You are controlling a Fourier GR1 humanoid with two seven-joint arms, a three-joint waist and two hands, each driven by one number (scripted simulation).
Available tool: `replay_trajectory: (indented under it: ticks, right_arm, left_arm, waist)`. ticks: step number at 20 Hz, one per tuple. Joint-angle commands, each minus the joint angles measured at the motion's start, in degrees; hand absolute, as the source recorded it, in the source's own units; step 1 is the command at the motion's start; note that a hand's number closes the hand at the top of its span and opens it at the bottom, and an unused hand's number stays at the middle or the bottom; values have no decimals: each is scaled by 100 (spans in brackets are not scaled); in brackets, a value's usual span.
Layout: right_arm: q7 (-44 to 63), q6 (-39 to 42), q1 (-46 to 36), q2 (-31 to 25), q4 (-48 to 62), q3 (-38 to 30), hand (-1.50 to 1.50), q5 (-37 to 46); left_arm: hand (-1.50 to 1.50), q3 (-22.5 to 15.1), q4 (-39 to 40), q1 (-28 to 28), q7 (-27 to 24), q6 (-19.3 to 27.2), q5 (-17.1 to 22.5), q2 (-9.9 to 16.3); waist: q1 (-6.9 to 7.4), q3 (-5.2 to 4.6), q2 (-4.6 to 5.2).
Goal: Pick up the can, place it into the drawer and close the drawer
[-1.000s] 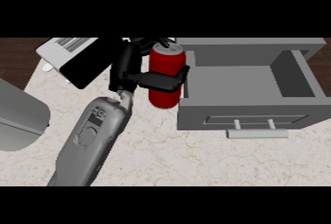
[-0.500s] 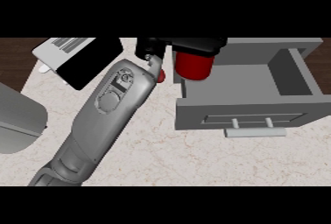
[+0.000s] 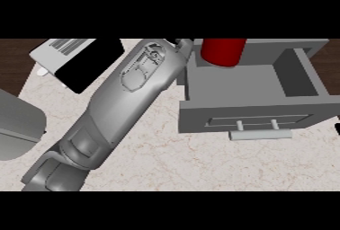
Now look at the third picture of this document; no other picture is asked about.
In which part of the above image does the red can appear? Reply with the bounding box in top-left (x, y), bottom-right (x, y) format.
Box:
top-left (200, 38), bottom-right (247, 68)

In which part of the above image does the grey drawer front with handle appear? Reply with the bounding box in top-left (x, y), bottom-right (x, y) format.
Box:
top-left (176, 94), bottom-right (340, 141)

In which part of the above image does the grey open drawer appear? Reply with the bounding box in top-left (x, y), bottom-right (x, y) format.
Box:
top-left (178, 38), bottom-right (340, 104)

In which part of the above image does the grey and black toaster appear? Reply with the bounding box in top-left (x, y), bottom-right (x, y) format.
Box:
top-left (28, 38), bottom-right (126, 95)

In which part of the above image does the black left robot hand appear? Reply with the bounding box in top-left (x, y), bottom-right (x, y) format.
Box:
top-left (175, 38), bottom-right (193, 49)

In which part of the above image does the grey rounded appliance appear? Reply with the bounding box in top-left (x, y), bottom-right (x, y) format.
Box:
top-left (0, 89), bottom-right (48, 162)

